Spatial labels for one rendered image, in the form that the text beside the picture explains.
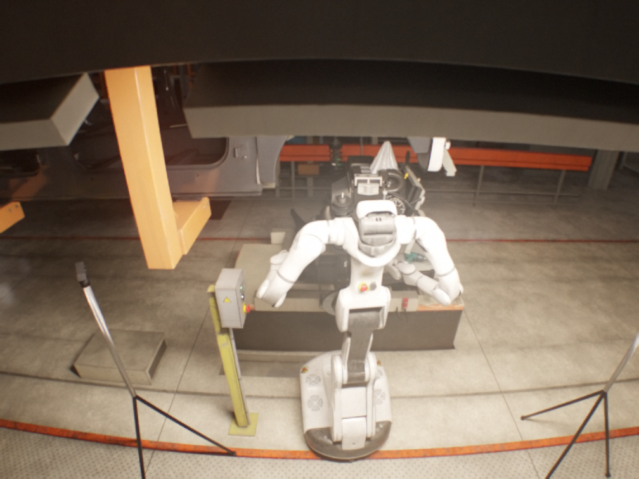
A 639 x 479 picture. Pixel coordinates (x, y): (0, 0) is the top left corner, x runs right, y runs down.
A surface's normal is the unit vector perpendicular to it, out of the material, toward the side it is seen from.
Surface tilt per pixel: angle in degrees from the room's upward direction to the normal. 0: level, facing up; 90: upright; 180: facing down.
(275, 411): 0
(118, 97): 90
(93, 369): 90
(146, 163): 90
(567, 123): 117
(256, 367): 0
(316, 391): 39
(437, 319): 90
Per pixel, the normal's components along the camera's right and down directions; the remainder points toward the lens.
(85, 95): 1.00, 0.00
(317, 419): 0.07, -0.40
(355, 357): 0.09, 0.70
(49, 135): -0.01, 0.83
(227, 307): -0.01, 0.49
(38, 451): 0.00, -0.87
